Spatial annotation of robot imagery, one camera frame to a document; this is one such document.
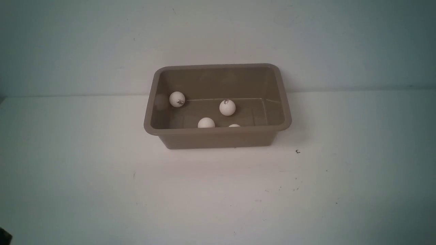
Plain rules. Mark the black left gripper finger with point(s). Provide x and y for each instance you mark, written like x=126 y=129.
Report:
x=5 y=237

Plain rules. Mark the white ping-pong ball with logo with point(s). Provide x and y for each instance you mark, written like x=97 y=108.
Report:
x=177 y=99

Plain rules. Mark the plain white ping-pong ball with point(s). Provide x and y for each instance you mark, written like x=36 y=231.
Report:
x=206 y=122

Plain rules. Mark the tan plastic bin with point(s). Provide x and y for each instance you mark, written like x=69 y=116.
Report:
x=262 y=108

